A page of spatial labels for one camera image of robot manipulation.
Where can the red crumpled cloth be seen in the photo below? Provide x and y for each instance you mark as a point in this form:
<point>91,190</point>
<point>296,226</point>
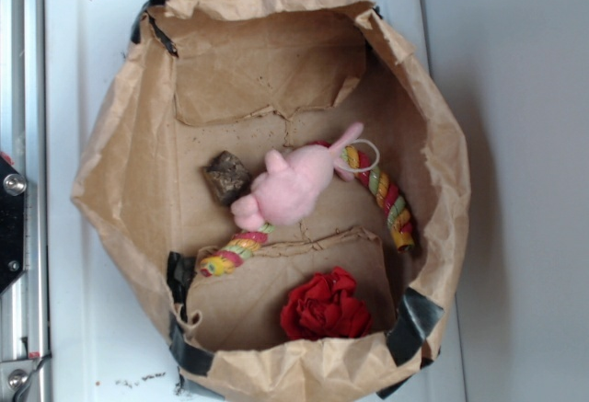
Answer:
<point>325,307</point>

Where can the metal frame rail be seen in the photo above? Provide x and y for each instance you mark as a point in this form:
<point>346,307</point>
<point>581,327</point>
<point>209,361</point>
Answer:
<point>26,358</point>

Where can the brown paper bag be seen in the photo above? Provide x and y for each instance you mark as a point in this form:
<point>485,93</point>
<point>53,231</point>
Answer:
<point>247,76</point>

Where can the brown rough block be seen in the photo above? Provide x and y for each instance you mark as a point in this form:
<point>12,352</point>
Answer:
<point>227,177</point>

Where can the pink plush bunny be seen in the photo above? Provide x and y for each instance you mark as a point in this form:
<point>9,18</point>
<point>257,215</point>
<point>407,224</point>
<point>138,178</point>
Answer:
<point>288,190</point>

